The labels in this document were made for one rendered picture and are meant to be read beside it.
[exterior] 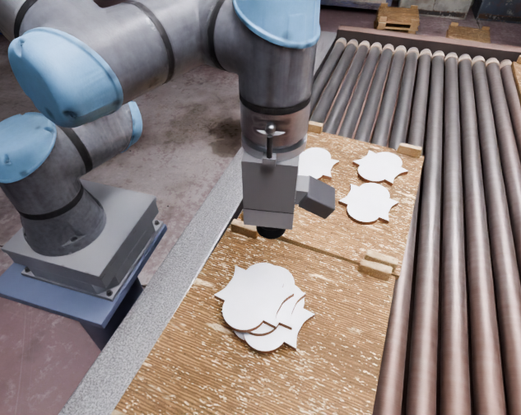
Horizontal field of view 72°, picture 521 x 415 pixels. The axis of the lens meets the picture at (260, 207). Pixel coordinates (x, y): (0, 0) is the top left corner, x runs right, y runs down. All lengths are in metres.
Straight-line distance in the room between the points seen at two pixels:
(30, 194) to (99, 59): 0.42
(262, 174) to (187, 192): 1.88
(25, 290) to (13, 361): 1.05
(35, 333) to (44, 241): 1.20
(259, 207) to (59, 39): 0.26
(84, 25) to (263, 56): 0.14
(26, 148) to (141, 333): 0.35
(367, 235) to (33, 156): 0.62
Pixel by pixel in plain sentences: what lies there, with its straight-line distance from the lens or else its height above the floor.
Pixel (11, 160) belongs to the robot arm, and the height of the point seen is 1.18.
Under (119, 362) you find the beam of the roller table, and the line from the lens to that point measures 0.68.
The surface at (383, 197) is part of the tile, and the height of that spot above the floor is 0.95.
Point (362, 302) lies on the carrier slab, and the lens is 0.69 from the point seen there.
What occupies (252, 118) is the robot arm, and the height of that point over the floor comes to 1.32.
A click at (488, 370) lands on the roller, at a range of 0.73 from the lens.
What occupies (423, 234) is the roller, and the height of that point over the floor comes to 0.91.
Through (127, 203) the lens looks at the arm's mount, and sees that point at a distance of 0.83.
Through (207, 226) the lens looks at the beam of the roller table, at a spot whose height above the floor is 0.91.
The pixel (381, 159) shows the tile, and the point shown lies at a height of 0.95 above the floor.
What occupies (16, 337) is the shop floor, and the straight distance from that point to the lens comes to 1.98.
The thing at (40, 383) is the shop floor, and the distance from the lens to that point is 1.82.
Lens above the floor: 1.51
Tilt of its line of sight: 45 degrees down
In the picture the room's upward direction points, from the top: straight up
